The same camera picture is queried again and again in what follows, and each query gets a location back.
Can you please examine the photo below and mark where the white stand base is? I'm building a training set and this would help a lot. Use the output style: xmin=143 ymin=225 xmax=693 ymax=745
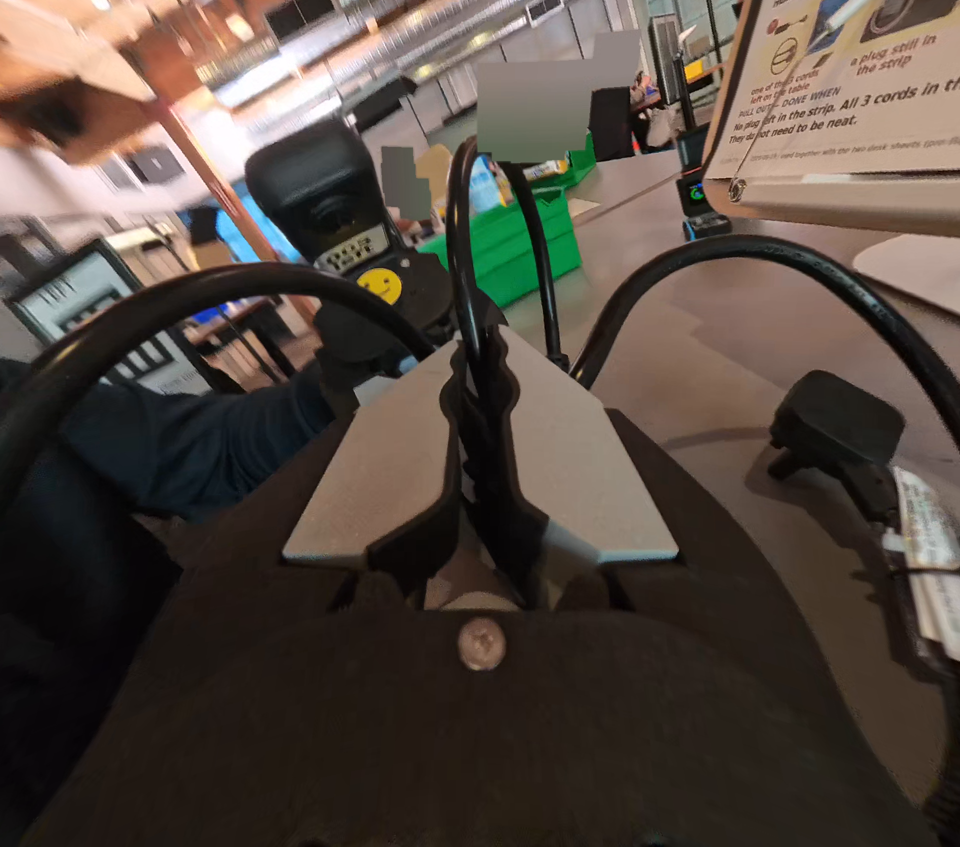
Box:
xmin=851 ymin=232 xmax=960 ymax=316

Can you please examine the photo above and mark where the black timer device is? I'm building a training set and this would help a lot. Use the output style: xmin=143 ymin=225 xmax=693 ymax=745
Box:
xmin=675 ymin=130 xmax=732 ymax=222

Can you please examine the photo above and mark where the printed instruction sheet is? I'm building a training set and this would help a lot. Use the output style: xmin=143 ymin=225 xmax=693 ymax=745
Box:
xmin=726 ymin=0 xmax=960 ymax=177

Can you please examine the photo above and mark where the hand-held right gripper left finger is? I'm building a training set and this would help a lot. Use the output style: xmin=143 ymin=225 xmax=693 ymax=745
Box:
xmin=282 ymin=339 xmax=470 ymax=599

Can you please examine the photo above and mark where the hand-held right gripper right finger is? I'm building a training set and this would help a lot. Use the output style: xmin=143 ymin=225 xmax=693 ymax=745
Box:
xmin=478 ymin=325 xmax=681 ymax=610

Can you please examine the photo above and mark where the green plastic bin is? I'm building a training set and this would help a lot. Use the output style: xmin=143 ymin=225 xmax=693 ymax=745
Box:
xmin=416 ymin=183 xmax=585 ymax=310
xmin=525 ymin=130 xmax=601 ymax=188

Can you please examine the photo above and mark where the blue snack packet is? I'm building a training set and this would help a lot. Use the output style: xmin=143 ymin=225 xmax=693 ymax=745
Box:
xmin=471 ymin=155 xmax=515 ymax=211

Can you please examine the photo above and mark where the framed display screen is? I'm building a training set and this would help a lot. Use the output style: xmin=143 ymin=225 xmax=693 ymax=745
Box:
xmin=3 ymin=235 xmax=211 ymax=398

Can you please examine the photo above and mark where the person's left forearm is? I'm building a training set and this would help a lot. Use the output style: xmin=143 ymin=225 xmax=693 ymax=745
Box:
xmin=56 ymin=359 xmax=339 ymax=522

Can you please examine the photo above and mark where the braided cable with black plug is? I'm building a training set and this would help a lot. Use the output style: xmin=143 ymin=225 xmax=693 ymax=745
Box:
xmin=766 ymin=369 xmax=960 ymax=847

